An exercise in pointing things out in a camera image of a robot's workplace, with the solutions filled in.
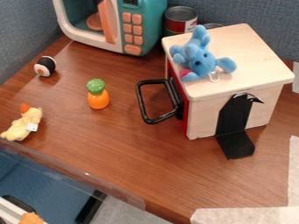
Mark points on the yellow plush toy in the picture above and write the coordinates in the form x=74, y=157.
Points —
x=24, y=124

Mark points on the orange toy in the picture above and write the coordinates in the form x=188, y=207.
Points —
x=30, y=218

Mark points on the red can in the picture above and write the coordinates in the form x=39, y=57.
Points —
x=180, y=24

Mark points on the blue plush toy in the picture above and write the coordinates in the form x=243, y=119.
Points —
x=198, y=58

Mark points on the toy carrot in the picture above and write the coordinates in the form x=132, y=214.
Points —
x=97, y=96

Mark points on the toy sushi roll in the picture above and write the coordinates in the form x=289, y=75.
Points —
x=45, y=66

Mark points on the drawer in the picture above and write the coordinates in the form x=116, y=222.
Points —
x=163, y=99

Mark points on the toy microwave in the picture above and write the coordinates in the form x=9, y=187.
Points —
x=136, y=26

